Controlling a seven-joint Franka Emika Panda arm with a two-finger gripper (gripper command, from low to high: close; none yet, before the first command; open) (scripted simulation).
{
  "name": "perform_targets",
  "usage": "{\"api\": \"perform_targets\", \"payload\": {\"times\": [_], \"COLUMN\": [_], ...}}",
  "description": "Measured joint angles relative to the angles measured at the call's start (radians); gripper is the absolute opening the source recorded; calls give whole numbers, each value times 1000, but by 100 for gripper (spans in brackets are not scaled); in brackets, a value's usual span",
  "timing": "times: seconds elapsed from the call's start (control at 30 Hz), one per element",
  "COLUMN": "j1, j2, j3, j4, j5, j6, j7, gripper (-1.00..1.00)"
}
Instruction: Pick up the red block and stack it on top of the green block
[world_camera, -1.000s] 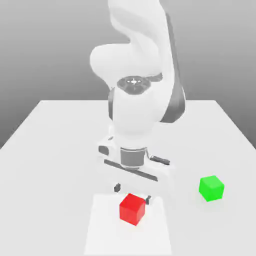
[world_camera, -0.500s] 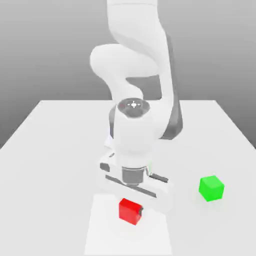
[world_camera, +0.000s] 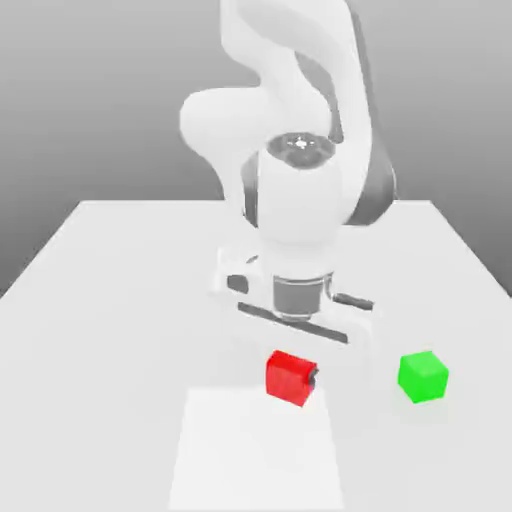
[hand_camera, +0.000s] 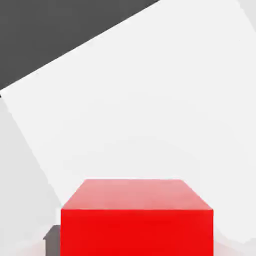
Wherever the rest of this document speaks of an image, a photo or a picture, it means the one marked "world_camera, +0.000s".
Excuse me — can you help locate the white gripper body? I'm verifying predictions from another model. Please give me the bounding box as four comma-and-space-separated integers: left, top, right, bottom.
235, 301, 378, 362

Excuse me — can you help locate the small red cube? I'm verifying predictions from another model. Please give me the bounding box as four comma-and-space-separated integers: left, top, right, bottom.
264, 349, 319, 408

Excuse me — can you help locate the small green cube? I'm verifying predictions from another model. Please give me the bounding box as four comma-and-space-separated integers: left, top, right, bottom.
396, 350, 450, 405

